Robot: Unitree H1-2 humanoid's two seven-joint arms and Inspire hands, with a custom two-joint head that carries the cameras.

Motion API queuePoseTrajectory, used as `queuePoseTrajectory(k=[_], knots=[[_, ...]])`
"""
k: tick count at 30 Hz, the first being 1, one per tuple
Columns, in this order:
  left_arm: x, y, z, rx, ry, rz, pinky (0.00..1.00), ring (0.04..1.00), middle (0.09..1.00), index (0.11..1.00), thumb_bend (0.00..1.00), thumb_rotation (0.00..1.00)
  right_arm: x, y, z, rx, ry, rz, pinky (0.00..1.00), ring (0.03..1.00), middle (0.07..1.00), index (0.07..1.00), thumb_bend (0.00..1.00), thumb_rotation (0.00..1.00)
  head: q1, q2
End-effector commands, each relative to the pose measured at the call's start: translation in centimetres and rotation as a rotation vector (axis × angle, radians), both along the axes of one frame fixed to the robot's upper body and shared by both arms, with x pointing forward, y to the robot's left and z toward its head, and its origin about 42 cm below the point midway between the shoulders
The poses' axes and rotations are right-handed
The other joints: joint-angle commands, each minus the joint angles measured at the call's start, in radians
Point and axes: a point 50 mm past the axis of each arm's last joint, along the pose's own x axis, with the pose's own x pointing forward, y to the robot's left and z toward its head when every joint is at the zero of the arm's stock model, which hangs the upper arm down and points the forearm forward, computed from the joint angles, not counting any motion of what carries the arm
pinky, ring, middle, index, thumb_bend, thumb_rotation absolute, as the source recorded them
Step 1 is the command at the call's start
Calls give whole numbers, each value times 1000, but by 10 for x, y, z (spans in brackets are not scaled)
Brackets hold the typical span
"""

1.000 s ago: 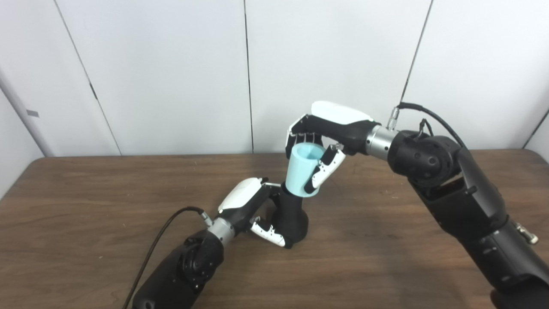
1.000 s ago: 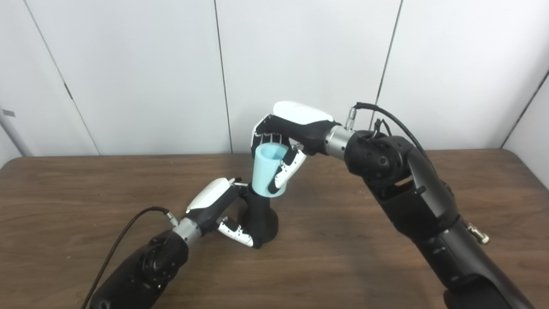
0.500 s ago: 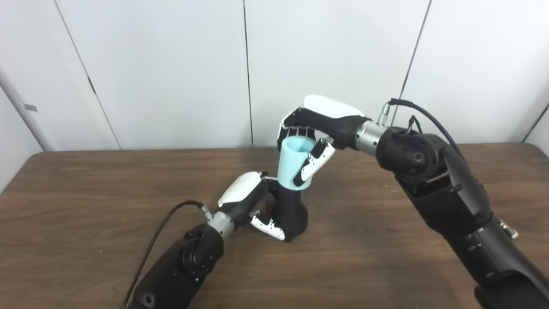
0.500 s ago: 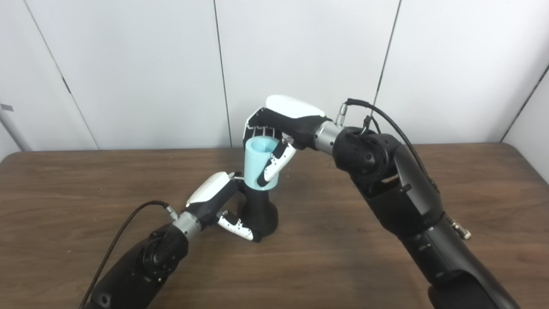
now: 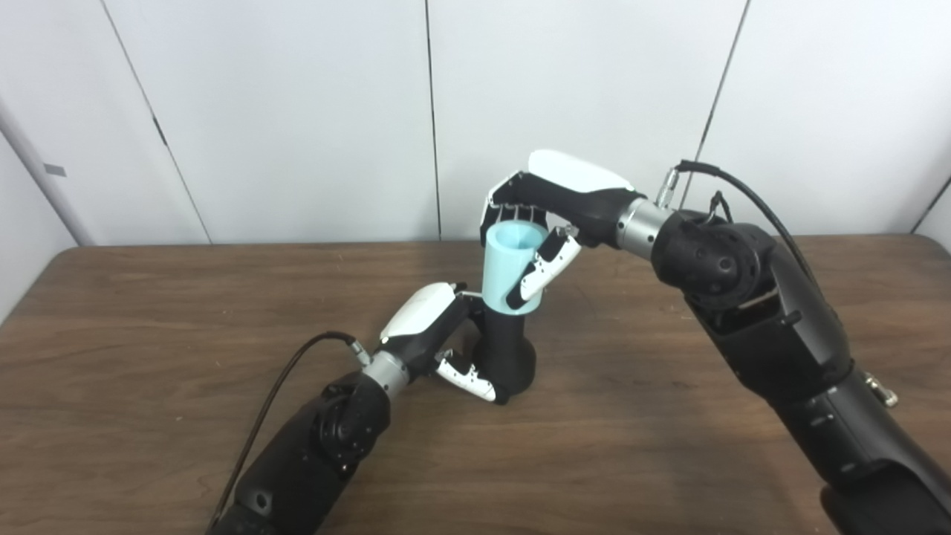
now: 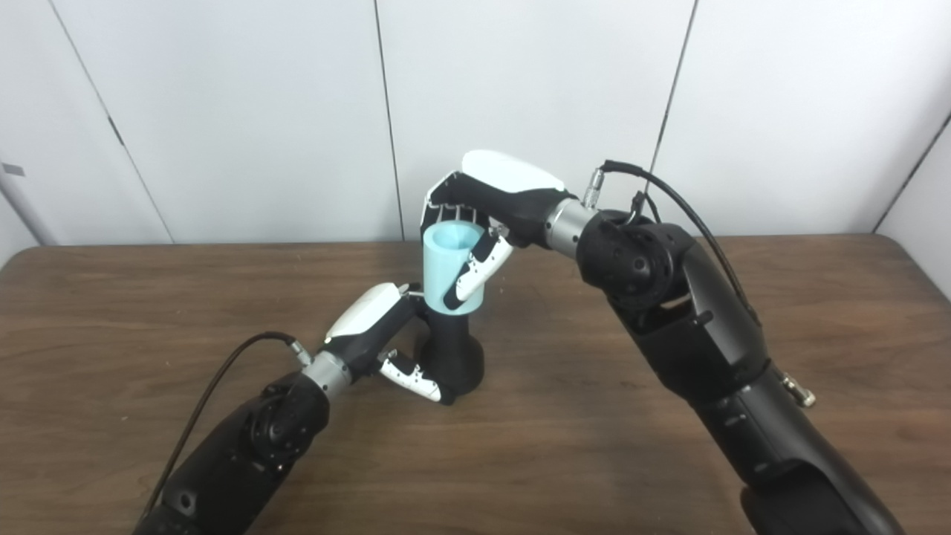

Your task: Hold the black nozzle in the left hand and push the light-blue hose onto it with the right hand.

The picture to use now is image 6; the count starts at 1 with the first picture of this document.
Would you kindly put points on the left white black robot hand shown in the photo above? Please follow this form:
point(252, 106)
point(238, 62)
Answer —
point(368, 319)

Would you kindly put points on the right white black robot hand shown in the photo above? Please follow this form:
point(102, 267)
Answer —
point(513, 193)

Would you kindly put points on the black funnel-shaped nozzle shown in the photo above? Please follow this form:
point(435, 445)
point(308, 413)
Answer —
point(457, 357)

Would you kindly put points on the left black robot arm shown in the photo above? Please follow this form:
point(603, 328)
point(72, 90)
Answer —
point(252, 453)

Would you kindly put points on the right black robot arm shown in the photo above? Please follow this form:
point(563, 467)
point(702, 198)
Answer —
point(706, 342)

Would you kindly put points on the grey tape piece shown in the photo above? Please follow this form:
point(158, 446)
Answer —
point(13, 169)

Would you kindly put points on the black wall panel hinge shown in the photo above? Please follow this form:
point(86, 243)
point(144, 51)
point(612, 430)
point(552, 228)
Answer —
point(116, 131)

